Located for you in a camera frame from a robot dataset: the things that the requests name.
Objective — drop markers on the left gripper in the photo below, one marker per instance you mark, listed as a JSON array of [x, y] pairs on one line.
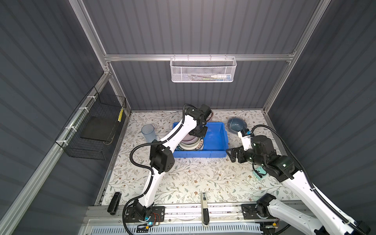
[[202, 134]]

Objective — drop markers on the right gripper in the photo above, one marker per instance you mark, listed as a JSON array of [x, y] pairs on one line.
[[239, 150]]

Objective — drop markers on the purple bowl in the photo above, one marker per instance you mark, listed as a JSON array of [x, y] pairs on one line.
[[190, 139]]

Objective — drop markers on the grey blue bowl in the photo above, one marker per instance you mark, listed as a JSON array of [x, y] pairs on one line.
[[236, 125]]

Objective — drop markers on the green rim lettered plate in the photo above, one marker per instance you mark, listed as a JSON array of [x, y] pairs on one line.
[[201, 142]]

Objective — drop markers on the clear blue plastic cup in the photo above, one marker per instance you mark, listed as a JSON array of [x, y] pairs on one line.
[[149, 133]]

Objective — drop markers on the light green bowl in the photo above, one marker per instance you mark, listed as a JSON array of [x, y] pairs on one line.
[[189, 147]]

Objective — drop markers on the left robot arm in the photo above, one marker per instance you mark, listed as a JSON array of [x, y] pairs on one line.
[[193, 123]]

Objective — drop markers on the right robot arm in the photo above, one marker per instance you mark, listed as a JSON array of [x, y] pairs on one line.
[[328, 218]]

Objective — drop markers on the blue plastic bin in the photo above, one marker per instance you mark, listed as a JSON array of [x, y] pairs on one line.
[[215, 143]]

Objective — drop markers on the pink plastic cup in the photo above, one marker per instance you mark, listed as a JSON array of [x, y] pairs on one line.
[[210, 117]]

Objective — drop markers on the floral table mat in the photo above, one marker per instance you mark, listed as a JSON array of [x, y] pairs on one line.
[[219, 178]]

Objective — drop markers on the yellow tag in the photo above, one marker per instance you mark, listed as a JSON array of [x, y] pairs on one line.
[[120, 115]]

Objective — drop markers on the black white handheld device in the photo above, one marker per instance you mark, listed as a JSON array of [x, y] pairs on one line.
[[205, 211]]

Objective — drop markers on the black pad in basket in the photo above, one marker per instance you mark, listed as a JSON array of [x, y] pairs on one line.
[[99, 129]]

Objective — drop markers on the white wire mesh basket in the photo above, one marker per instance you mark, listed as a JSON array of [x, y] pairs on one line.
[[202, 69]]

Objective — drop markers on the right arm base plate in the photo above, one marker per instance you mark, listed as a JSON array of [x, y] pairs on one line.
[[249, 211]]

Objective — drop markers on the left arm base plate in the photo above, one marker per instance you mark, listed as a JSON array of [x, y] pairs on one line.
[[155, 213]]

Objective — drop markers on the black wire basket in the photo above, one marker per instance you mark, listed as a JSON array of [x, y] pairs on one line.
[[98, 105]]

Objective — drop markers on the black clamp handle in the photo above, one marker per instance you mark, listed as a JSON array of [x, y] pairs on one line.
[[113, 206]]

